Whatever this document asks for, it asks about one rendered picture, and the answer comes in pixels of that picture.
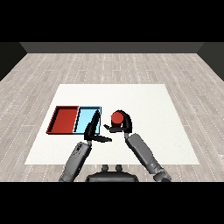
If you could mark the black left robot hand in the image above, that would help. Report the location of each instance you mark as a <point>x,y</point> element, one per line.
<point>92,128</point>

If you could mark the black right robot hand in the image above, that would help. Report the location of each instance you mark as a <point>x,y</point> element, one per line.
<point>126,123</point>

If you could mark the red can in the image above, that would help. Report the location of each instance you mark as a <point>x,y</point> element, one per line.
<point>117,119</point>

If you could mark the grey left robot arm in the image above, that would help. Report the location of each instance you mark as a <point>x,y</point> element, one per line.
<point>76,159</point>

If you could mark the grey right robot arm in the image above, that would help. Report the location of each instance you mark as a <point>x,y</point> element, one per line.
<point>144,154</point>

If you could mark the light blue shallow open box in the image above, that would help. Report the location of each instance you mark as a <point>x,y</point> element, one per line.
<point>86,119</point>

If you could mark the red shallow open box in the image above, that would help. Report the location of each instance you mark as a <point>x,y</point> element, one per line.
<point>63,119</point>

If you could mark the dark grey robot body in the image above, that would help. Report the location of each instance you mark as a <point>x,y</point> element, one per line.
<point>112,176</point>

